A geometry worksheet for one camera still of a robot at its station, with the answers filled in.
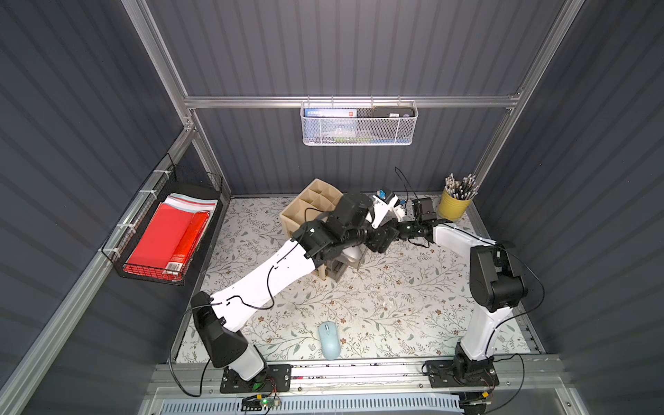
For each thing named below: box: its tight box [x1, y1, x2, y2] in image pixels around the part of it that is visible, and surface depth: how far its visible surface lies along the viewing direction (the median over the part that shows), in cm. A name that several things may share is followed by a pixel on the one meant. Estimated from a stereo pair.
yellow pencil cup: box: [439, 188, 473, 223], surface depth 104 cm
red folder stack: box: [123, 192, 218, 281], surface depth 72 cm
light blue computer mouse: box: [318, 321, 341, 361], surface depth 80 cm
